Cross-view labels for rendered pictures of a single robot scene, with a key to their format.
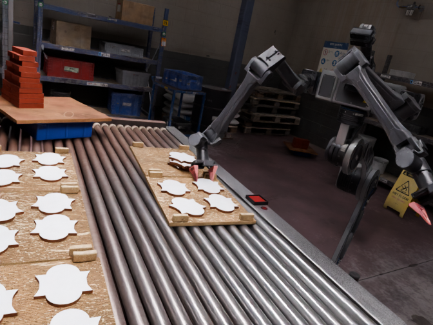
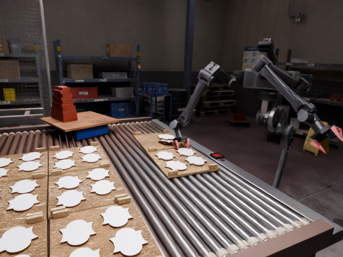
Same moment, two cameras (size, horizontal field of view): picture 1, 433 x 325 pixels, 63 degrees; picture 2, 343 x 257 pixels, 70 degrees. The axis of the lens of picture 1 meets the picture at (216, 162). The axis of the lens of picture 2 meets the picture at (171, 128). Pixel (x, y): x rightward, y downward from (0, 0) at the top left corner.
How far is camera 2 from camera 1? 0.18 m
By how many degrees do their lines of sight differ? 4
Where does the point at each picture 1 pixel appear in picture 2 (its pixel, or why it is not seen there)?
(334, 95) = (254, 83)
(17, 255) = (86, 205)
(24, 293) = (96, 223)
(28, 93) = (67, 112)
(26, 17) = (51, 65)
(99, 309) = (139, 226)
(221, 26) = (174, 49)
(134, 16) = (118, 53)
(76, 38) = (83, 73)
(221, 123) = (188, 112)
